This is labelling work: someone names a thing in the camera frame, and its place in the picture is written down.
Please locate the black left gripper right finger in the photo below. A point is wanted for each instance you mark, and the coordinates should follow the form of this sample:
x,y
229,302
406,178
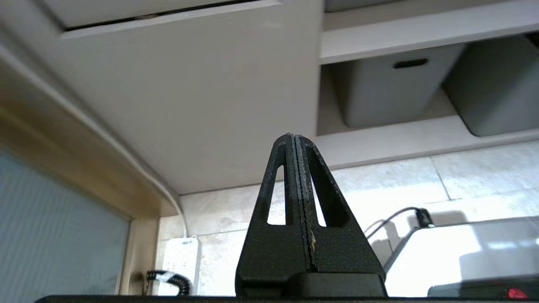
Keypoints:
x,y
341,252

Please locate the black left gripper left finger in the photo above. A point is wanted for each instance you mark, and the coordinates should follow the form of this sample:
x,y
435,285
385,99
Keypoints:
x,y
269,252

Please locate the white power strip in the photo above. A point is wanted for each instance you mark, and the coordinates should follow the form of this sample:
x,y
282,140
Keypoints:
x,y
181,259

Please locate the beige shelf board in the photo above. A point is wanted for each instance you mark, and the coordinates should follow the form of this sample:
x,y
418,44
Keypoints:
x,y
421,141
421,33

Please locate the small gray storage bin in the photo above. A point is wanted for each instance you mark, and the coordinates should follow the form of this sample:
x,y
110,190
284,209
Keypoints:
x,y
391,92

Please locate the frosted glass door panel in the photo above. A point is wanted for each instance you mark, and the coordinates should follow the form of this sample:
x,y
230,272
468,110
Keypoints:
x,y
50,235

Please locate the open gray storage bin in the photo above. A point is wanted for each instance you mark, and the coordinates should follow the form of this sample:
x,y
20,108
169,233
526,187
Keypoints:
x,y
497,92

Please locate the beige cabinet frame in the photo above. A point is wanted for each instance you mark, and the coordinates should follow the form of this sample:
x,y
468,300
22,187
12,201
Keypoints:
x,y
189,105

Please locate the wooden door frame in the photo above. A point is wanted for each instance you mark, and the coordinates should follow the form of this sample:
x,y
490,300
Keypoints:
x,y
84,168

